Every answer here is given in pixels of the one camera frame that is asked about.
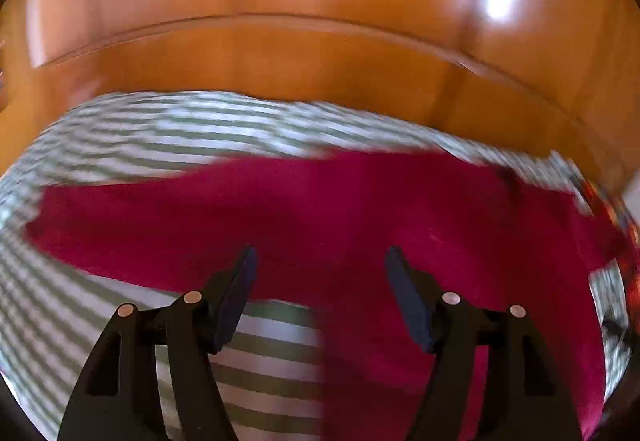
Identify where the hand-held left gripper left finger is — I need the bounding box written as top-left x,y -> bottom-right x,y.
57,245 -> 258,441

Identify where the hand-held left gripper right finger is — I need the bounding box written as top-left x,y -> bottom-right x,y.
384,246 -> 584,441

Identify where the red garment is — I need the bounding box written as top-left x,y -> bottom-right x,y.
26,147 -> 632,441

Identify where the green white checked bedsheet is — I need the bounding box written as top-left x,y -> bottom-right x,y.
0,91 -> 632,441

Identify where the multicoloured checked pillow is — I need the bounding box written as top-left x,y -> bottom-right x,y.
582,178 -> 640,284

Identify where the wooden headboard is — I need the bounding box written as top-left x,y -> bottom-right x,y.
0,0 -> 640,202

